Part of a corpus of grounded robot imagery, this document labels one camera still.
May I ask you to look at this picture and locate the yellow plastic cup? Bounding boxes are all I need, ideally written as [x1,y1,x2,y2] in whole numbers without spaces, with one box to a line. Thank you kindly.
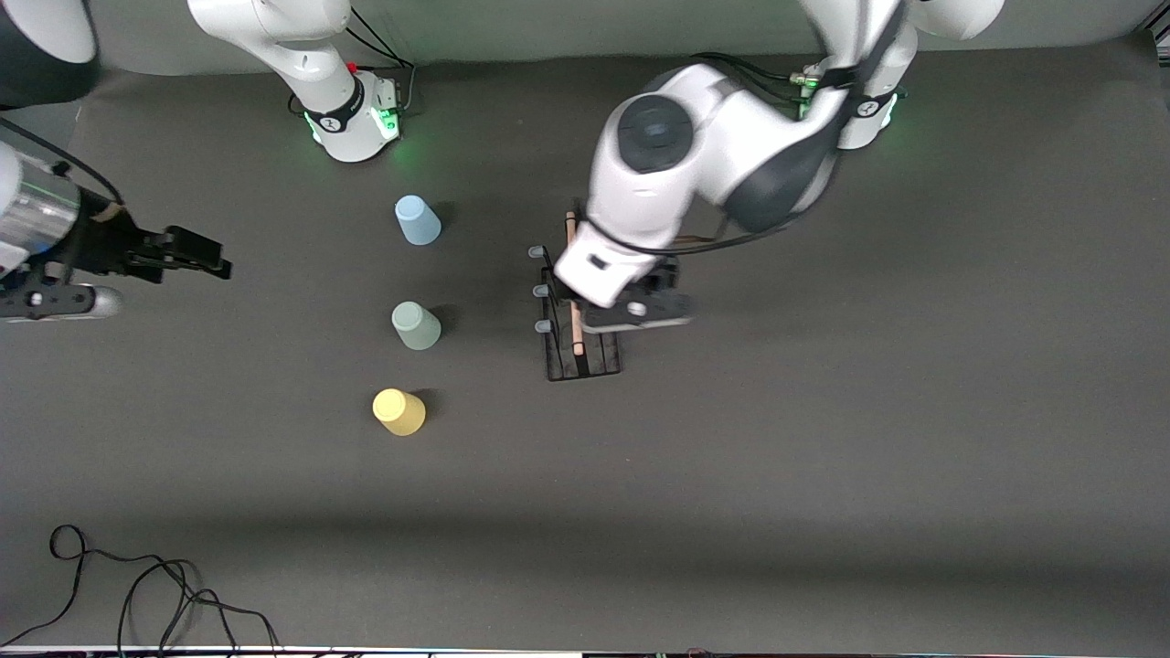
[372,388,427,437]

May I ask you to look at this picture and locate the black right arm base cables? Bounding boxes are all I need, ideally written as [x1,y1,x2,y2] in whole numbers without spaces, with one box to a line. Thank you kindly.
[347,7,417,115]

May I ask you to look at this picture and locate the black arm base cables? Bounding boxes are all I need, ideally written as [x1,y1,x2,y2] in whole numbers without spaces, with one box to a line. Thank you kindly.
[347,7,417,115]
[697,52,814,98]

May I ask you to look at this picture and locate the dark grey table mat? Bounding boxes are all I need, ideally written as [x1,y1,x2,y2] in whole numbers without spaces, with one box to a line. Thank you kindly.
[0,37,1170,654]

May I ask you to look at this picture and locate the loose black cable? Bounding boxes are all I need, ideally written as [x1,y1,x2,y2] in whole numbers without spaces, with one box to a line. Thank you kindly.
[0,524,280,655]

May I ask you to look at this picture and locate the black left arm base cables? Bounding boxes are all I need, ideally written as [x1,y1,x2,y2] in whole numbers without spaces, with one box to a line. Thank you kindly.
[697,52,814,98]

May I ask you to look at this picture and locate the pale green plastic cup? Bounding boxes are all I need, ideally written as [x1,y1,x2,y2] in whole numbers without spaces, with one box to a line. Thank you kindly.
[391,301,442,352]

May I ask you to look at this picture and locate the light blue plastic cup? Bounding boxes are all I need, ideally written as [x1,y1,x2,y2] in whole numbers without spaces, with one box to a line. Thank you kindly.
[394,195,442,247]

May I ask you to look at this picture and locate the black wire cup holder rack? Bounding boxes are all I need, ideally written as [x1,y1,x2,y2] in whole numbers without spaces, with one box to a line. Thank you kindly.
[528,210,623,382]

